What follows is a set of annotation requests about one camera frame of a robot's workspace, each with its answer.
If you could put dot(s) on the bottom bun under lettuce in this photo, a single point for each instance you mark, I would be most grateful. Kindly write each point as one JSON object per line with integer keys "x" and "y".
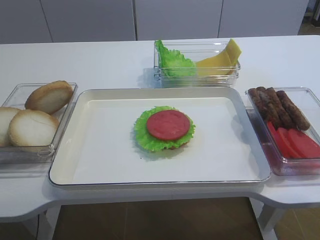
{"x": 176, "y": 147}

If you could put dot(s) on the grey table leg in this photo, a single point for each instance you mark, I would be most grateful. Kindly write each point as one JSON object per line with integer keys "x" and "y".
{"x": 267, "y": 220}

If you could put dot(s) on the clear lettuce cheese container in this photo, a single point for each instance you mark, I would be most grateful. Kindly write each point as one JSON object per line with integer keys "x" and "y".
{"x": 195, "y": 51}

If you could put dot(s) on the bun half front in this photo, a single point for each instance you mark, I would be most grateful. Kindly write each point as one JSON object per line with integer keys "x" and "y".
{"x": 32, "y": 128}

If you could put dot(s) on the brown meat patty middle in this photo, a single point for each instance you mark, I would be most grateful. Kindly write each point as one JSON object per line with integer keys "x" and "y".
{"x": 283, "y": 119}

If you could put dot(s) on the bun half far left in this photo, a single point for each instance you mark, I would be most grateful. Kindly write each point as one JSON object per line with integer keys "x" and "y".
{"x": 6, "y": 115}

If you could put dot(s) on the brown meat patty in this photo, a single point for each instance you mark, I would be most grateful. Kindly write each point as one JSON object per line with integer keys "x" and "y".
{"x": 265, "y": 106}
{"x": 283, "y": 119}
{"x": 293, "y": 111}

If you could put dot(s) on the lettuce leaf on burger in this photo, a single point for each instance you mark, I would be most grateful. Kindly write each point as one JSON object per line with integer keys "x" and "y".
{"x": 152, "y": 144}

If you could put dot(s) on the tomato slice left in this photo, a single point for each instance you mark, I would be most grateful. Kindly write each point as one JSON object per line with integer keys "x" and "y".
{"x": 278, "y": 141}

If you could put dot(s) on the clear bun container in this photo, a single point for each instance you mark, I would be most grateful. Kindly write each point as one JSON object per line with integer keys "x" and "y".
{"x": 36, "y": 154}

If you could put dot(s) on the brown meat patty right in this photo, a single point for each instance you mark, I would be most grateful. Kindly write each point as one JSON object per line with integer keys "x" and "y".
{"x": 293, "y": 111}

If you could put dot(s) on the brown meat patty left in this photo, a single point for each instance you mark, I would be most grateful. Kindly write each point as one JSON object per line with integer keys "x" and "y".
{"x": 265, "y": 106}

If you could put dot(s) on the white metal serving tray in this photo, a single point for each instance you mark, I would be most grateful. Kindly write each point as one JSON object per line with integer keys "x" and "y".
{"x": 99, "y": 145}

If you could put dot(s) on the tomato slice right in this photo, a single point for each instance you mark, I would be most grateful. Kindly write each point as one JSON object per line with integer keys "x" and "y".
{"x": 303, "y": 144}

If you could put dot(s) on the clear patty tomato container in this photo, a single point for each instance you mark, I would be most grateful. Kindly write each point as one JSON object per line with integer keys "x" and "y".
{"x": 309, "y": 106}

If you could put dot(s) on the yellow cheese slice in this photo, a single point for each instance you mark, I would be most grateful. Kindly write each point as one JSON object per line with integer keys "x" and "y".
{"x": 222, "y": 64}

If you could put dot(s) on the tomato slice middle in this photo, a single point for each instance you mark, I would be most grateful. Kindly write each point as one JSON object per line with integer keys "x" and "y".
{"x": 283, "y": 134}

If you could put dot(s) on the tomato slice on burger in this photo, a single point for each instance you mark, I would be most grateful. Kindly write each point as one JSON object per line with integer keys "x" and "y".
{"x": 168, "y": 125}

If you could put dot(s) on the upright bun half back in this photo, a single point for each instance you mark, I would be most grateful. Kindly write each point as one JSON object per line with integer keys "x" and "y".
{"x": 50, "y": 98}

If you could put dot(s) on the green lettuce leaf in container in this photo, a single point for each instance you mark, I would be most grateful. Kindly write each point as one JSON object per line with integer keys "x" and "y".
{"x": 173, "y": 63}

